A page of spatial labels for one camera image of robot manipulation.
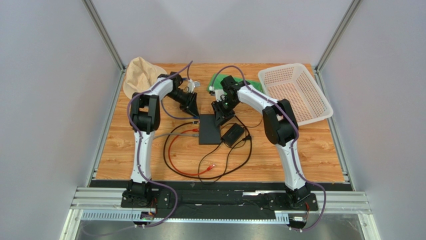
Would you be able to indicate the aluminium frame rail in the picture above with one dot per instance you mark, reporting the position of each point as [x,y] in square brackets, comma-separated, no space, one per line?
[97,204]

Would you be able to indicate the black network switch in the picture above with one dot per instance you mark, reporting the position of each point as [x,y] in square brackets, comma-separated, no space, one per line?
[209,132]

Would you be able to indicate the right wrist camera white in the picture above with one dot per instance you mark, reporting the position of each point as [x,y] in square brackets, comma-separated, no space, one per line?
[219,93]

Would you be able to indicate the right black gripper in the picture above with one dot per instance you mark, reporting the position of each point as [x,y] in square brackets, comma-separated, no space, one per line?
[219,111]

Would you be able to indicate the white plastic basket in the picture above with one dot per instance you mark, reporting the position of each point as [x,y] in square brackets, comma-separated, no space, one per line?
[295,83]

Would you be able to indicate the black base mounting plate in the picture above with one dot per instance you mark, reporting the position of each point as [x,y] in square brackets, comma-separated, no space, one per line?
[191,200]

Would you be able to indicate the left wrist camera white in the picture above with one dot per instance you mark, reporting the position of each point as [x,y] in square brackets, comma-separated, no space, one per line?
[191,85]

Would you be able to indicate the beige bucket hat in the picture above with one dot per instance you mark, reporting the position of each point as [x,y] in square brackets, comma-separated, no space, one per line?
[140,76]

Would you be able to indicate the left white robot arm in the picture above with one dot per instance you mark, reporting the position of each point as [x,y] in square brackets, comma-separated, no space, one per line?
[145,116]

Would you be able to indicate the black power adapter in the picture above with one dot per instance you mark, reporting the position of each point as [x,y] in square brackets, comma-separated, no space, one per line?
[231,136]

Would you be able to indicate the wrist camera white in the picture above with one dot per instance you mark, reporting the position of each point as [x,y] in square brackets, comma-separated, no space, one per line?
[191,85]
[219,93]

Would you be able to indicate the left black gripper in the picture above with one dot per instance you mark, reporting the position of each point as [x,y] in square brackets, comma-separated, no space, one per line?
[191,106]

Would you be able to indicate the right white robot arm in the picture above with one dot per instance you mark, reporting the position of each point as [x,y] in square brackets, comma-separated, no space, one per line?
[280,127]

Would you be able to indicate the green cloth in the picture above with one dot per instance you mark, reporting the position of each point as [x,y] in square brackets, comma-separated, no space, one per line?
[216,80]

